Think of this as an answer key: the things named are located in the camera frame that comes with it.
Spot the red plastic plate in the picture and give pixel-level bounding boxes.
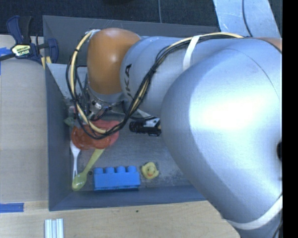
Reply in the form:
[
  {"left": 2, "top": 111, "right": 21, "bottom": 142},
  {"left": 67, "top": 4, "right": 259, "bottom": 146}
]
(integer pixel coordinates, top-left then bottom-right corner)
[{"left": 71, "top": 119, "right": 121, "bottom": 151}]

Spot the white plastic fork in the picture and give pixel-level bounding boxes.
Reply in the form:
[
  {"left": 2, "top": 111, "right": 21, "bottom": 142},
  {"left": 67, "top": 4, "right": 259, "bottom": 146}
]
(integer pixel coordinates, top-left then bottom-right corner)
[{"left": 70, "top": 140, "right": 81, "bottom": 183}]

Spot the grey metal bin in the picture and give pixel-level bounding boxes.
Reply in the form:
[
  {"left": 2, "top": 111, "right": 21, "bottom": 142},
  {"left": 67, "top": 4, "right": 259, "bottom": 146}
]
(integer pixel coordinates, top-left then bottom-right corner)
[{"left": 42, "top": 15, "right": 222, "bottom": 212}]

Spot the yellow-green plastic spoon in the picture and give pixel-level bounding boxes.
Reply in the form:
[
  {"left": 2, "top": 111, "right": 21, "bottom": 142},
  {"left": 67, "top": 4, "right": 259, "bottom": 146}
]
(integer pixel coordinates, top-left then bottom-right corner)
[{"left": 72, "top": 148, "right": 106, "bottom": 192}]

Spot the pale wood board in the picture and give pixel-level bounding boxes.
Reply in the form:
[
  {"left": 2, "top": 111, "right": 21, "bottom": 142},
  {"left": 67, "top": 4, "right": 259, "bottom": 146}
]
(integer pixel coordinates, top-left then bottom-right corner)
[{"left": 0, "top": 58, "right": 49, "bottom": 204}]

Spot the blue toy building block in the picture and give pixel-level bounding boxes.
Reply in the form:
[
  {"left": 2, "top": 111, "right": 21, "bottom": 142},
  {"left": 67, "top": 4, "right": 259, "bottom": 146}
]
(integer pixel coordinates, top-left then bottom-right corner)
[{"left": 93, "top": 165, "right": 142, "bottom": 191}]

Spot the yellow rubber duck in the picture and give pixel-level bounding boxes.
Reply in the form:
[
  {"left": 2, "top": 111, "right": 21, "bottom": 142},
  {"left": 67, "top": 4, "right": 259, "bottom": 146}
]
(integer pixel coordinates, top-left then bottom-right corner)
[{"left": 141, "top": 161, "right": 160, "bottom": 180}]

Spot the black cylinder on white bracket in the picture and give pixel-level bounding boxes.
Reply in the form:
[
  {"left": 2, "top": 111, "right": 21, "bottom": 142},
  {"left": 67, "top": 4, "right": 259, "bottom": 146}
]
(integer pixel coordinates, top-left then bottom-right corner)
[{"left": 129, "top": 109, "right": 162, "bottom": 137}]

